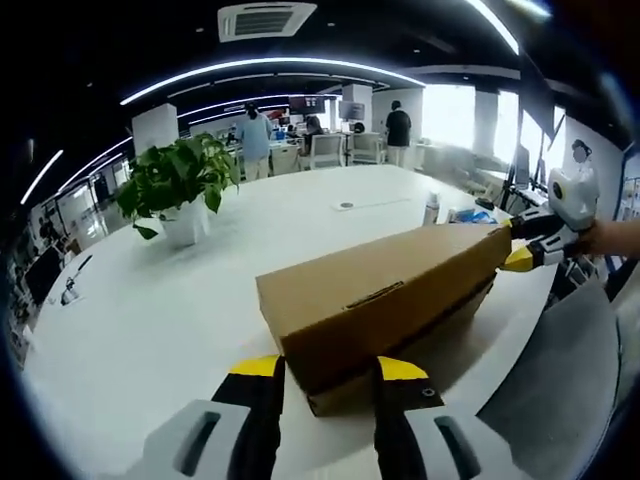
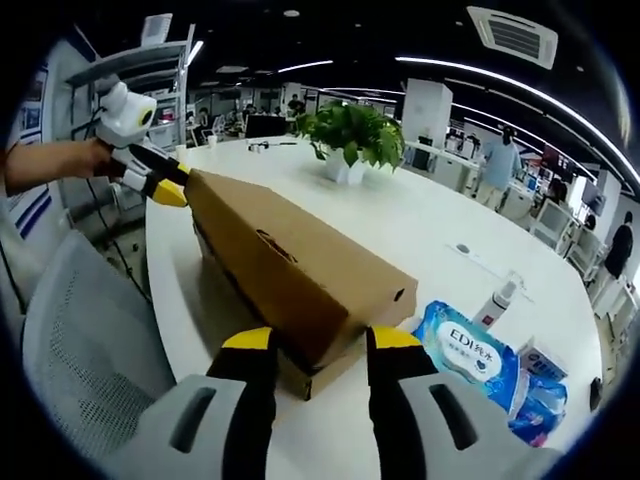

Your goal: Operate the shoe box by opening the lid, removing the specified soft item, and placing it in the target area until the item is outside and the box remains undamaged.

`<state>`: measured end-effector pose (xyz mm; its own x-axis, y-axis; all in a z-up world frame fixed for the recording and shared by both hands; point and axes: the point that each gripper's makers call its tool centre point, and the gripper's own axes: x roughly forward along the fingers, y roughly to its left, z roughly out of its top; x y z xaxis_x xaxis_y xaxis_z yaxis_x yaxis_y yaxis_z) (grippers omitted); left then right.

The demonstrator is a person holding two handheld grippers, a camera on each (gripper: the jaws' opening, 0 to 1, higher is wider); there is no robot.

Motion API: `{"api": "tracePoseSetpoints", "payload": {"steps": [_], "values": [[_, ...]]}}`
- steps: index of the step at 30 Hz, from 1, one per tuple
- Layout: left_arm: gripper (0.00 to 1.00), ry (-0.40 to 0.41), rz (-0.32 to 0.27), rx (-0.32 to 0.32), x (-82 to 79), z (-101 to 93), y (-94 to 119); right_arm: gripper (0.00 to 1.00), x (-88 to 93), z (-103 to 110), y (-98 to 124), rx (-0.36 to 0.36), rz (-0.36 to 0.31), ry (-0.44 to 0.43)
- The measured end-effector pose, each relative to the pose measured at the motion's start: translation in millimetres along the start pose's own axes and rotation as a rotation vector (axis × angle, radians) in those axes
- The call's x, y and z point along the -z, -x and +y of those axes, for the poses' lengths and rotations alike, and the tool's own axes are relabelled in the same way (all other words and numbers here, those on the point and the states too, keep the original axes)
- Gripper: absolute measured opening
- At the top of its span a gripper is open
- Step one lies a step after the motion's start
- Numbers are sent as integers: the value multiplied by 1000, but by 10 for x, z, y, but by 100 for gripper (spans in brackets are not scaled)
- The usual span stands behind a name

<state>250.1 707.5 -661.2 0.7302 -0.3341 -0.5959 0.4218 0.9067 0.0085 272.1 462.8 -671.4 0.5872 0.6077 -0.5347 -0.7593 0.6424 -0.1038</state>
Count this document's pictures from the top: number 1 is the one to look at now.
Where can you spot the blue wet wipes pack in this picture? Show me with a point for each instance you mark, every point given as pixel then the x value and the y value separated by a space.
pixel 472 216

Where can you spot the white office chair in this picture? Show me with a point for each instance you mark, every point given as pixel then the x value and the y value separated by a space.
pixel 367 147
pixel 327 150

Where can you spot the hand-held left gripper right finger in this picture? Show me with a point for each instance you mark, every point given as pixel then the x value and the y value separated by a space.
pixel 400 440

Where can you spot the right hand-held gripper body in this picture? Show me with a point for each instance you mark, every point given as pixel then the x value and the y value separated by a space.
pixel 575 200

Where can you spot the brown cardboard shoe box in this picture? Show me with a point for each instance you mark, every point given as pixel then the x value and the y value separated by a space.
pixel 380 280

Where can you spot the green plant in white pot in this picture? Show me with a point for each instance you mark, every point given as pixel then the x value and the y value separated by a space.
pixel 175 175

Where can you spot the person's beige shirt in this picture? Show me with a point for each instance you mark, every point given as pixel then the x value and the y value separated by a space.
pixel 629 350

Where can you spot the white bottle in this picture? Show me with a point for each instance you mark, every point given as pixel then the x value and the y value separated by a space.
pixel 432 210

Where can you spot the blue white wall poster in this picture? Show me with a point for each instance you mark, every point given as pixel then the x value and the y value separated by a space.
pixel 631 195

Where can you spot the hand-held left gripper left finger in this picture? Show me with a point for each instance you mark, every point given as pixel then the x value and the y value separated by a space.
pixel 245 425

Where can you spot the ceiling air conditioner vent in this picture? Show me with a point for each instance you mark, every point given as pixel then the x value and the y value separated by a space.
pixel 267 22

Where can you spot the small black table object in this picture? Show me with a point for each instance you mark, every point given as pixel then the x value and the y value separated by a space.
pixel 484 202

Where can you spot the black monitor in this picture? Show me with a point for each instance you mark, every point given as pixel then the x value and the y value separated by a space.
pixel 42 275

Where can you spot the grey mesh office chair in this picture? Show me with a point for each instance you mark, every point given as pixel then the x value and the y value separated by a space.
pixel 560 370

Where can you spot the long curved ceiling light strip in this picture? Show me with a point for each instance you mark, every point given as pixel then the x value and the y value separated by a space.
pixel 280 61

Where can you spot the small desk gadget with rod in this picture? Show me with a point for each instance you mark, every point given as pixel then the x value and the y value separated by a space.
pixel 70 296

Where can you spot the dark wall screen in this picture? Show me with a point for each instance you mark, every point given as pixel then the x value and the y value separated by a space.
pixel 351 110

